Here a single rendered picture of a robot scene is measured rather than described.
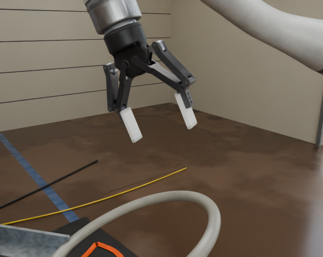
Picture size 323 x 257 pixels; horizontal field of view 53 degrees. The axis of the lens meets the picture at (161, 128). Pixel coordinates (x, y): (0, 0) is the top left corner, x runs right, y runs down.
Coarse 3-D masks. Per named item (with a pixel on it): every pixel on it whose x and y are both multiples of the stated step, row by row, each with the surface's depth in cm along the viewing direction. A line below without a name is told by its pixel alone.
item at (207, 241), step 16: (176, 192) 97; (192, 192) 93; (128, 208) 103; (208, 208) 80; (96, 224) 100; (208, 224) 73; (80, 240) 97; (208, 240) 67; (64, 256) 92; (192, 256) 64
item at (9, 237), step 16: (0, 224) 100; (0, 240) 100; (16, 240) 99; (32, 240) 97; (48, 240) 96; (64, 240) 94; (0, 256) 87; (16, 256) 86; (32, 256) 92; (48, 256) 92
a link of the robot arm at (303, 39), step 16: (208, 0) 50; (224, 0) 50; (240, 0) 52; (256, 0) 55; (224, 16) 55; (240, 16) 54; (256, 16) 56; (272, 16) 58; (288, 16) 60; (256, 32) 59; (272, 32) 60; (288, 32) 60; (304, 32) 60; (320, 32) 60; (288, 48) 62; (304, 48) 61; (320, 48) 60; (304, 64) 65; (320, 64) 62
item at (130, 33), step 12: (132, 24) 57; (108, 36) 58; (120, 36) 57; (132, 36) 57; (144, 36) 59; (108, 48) 60; (120, 48) 58; (132, 48) 59; (144, 48) 58; (120, 60) 62; (144, 60) 59; (132, 72) 61; (144, 72) 60
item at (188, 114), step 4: (176, 92) 58; (176, 96) 58; (180, 96) 58; (180, 100) 58; (180, 104) 58; (180, 108) 58; (184, 108) 58; (188, 108) 59; (184, 112) 58; (188, 112) 59; (192, 112) 60; (184, 116) 58; (188, 116) 59; (192, 116) 60; (184, 120) 59; (188, 120) 58; (192, 120) 60; (196, 120) 61; (188, 124) 59; (192, 124) 59; (188, 128) 59
